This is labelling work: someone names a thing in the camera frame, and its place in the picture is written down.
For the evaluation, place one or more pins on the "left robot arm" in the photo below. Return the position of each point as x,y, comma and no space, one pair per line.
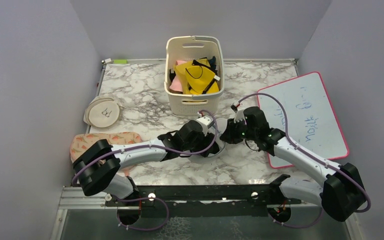
96,169

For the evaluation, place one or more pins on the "floral pink laundry bag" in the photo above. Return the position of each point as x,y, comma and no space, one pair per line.
82,142

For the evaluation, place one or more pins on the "yellow garment in basket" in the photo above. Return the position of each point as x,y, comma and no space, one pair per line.
193,78

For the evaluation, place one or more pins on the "cream laundry basket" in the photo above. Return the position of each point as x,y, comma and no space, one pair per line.
197,49

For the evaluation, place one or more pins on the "dark garment in basket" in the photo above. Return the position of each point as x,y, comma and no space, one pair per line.
213,63

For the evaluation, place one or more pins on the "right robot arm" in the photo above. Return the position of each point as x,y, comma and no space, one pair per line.
338,189

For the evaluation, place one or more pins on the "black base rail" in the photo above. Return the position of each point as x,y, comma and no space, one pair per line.
195,201

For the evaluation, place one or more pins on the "green tape piece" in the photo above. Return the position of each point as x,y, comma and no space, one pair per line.
120,61

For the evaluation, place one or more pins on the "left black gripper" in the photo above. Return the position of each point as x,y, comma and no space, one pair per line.
206,141

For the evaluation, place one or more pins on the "pink garment in basket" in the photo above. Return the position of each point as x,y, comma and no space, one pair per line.
179,82

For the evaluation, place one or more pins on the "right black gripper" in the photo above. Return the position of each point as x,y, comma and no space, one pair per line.
230,136

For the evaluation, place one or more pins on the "pink framed whiteboard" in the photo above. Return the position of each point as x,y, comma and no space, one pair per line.
302,107

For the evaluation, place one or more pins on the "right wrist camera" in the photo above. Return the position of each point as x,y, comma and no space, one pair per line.
239,117

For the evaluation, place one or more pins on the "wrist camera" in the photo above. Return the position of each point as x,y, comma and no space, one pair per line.
239,117
207,124

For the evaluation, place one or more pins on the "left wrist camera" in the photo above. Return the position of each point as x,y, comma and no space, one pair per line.
207,124

